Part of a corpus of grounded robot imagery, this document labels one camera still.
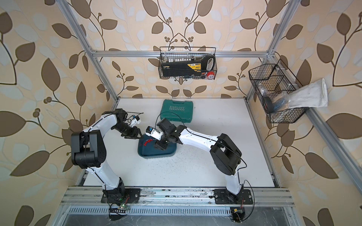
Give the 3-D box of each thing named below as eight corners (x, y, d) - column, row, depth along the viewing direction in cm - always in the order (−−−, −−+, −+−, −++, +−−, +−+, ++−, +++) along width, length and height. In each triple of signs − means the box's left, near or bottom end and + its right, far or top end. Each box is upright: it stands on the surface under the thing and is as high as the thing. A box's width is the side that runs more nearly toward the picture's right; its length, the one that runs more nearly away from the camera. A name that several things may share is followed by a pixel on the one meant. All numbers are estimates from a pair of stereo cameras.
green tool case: (159, 123, 106) (158, 119, 102) (162, 103, 120) (161, 99, 116) (193, 123, 106) (193, 119, 102) (192, 103, 120) (193, 99, 116)
